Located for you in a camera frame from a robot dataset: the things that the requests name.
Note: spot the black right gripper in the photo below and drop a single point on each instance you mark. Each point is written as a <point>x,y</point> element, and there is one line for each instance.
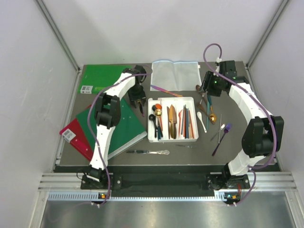
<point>206,85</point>

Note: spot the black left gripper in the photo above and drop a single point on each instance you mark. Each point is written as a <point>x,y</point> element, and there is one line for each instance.
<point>140,97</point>

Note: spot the iridescent knife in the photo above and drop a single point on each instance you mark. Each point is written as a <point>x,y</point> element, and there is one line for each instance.
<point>141,110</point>
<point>165,91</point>

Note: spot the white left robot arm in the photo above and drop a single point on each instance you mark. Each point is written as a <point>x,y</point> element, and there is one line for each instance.
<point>107,110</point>

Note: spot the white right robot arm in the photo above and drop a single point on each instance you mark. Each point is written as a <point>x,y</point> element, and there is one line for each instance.
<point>264,131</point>

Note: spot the black measuring spoon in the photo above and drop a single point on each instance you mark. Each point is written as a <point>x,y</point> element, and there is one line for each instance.
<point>152,118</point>

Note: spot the gold spoon in tray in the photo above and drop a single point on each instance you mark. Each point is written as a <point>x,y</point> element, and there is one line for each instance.
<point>158,113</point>

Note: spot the brown wooden spoon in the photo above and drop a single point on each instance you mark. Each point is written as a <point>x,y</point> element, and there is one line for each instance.
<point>202,104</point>

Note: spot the white ceramic spoon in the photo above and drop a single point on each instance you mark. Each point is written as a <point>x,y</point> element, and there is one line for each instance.
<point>199,116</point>

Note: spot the white cutlery tray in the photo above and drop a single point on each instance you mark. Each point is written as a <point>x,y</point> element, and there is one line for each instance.
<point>164,134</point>

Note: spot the orange chopstick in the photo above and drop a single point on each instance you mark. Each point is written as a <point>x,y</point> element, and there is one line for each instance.
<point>190,127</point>

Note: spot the clear mesh zip pouch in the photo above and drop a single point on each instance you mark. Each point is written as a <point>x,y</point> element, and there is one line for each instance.
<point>175,76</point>

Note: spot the silver chopstick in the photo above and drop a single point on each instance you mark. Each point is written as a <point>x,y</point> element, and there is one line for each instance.
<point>219,132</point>

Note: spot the copper knife in tray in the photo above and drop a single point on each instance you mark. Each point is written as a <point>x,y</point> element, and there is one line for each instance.
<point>174,123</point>

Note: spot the purple plastic fork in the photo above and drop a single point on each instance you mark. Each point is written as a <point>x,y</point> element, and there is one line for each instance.
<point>226,130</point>

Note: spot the light green plastic folder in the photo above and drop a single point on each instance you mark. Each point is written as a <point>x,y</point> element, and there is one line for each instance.
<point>97,77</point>

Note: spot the silver ornate butter knife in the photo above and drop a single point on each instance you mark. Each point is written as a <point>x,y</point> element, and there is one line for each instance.
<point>162,152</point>

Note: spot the small dark dessert fork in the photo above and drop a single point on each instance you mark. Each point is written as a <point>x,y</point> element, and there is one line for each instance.
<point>186,146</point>

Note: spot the magenta folder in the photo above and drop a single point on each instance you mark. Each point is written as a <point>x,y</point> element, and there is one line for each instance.
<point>75,136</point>

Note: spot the dark green ring binder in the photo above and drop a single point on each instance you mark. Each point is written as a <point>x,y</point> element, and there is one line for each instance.
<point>128,132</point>

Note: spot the teal handled gold spoon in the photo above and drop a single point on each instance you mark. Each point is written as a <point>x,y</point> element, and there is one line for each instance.
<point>212,115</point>

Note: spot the black mounting base plate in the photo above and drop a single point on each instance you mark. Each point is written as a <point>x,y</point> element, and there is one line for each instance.
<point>203,181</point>

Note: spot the aluminium frame rail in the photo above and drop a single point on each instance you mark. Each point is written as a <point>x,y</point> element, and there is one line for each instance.
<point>58,35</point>

